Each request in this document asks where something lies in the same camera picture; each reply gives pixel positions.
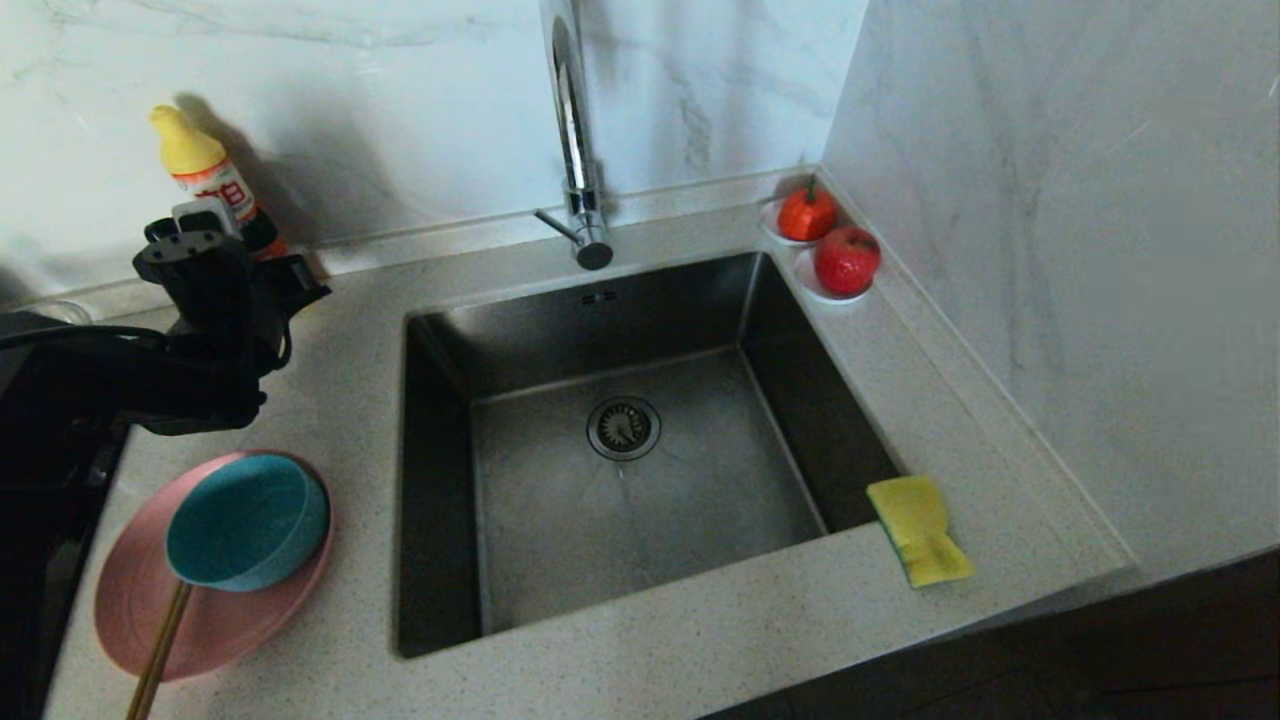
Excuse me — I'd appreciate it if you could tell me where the orange dish soap bottle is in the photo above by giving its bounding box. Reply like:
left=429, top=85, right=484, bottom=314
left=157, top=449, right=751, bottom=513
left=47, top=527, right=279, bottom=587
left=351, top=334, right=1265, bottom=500
left=150, top=103, right=291, bottom=263

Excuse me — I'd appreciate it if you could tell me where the round metal drain strainer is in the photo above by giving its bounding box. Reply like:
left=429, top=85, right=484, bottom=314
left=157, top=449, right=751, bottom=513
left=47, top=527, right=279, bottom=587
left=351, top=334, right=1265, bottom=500
left=587, top=395, right=663, bottom=462

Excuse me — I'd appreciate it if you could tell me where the yellow green sponge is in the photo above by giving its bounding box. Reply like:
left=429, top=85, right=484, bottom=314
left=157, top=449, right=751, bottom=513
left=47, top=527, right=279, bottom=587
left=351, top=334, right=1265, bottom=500
left=866, top=475, right=976, bottom=589

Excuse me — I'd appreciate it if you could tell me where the stainless steel sink basin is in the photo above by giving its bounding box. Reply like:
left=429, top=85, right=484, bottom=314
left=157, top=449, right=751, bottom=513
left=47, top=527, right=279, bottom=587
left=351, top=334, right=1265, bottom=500
left=395, top=250, right=903, bottom=659

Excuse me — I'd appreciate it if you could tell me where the red tomato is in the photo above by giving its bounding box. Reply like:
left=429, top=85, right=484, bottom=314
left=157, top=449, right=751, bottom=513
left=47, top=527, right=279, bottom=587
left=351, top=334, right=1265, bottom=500
left=778, top=182, right=839, bottom=242

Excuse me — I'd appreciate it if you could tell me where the chrome faucet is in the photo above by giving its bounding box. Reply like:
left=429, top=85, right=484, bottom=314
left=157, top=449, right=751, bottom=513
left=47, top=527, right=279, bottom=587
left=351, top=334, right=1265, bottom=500
left=535, top=0, right=616, bottom=272

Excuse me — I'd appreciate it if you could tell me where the brown wooden chopstick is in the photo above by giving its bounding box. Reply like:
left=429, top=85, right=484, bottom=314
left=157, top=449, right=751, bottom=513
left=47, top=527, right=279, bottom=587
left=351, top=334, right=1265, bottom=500
left=125, top=582, right=194, bottom=720

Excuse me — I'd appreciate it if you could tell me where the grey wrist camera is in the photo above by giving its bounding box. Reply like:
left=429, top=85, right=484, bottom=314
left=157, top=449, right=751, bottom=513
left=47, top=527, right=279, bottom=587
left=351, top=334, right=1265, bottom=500
left=172, top=200, right=241, bottom=238

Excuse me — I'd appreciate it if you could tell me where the teal bowl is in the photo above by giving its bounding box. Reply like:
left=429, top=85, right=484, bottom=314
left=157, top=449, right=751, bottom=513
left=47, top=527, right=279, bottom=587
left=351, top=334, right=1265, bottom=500
left=165, top=455, right=331, bottom=593

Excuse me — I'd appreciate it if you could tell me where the red apple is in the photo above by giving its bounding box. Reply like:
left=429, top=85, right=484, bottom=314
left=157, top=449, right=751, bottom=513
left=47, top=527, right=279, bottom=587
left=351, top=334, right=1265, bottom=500
left=814, top=226, right=883, bottom=298

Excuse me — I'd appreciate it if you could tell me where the pink plate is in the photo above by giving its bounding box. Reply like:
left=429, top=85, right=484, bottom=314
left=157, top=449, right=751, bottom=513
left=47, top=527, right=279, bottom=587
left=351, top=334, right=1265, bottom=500
left=95, top=450, right=336, bottom=683

